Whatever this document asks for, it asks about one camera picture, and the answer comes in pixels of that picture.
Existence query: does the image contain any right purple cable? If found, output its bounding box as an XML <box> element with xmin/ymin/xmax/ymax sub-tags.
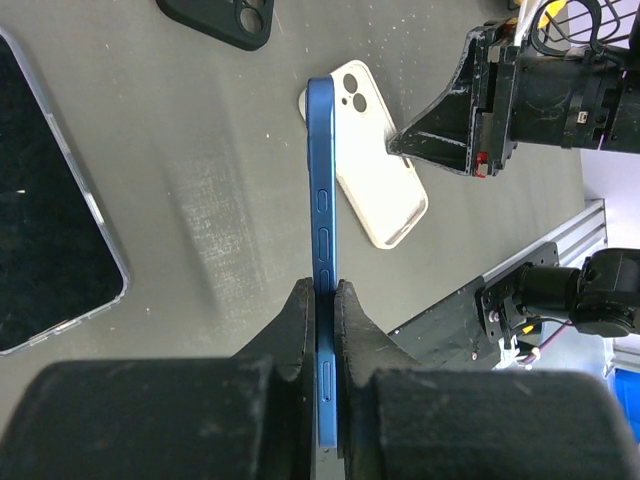
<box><xmin>519</xmin><ymin>319</ymin><xmax>576</xmax><ymax>369</ymax></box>

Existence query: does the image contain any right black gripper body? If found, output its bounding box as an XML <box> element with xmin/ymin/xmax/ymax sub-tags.
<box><xmin>467</xmin><ymin>22</ymin><xmax>625</xmax><ymax>176</ymax></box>

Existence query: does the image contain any blue phone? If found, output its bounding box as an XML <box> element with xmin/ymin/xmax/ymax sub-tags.
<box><xmin>305</xmin><ymin>76</ymin><xmax>338</xmax><ymax>449</ymax></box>

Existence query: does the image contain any aluminium rail with cable duct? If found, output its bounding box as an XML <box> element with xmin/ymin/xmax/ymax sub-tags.
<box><xmin>483</xmin><ymin>198</ymin><xmax>608</xmax><ymax>282</ymax></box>

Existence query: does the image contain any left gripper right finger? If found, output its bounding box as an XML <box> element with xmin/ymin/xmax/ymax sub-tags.
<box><xmin>334</xmin><ymin>281</ymin><xmax>639</xmax><ymax>479</ymax></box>

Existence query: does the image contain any blue storage bin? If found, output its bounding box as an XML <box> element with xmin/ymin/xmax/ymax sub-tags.
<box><xmin>614</xmin><ymin>369</ymin><xmax>640</xmax><ymax>442</ymax></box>

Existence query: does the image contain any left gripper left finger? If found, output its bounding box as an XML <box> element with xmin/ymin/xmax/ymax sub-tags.
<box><xmin>1</xmin><ymin>279</ymin><xmax>316</xmax><ymax>479</ymax></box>

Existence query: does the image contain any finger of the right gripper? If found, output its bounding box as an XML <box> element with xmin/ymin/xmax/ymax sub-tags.
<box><xmin>387</xmin><ymin>30</ymin><xmax>478</xmax><ymax>175</ymax></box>

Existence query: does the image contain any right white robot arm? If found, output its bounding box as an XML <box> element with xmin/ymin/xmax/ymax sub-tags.
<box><xmin>387</xmin><ymin>1</ymin><xmax>639</xmax><ymax>343</ymax></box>

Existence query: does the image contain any beige phone case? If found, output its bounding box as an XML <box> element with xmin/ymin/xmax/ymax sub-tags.
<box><xmin>299</xmin><ymin>60</ymin><xmax>429</xmax><ymax>250</ymax></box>

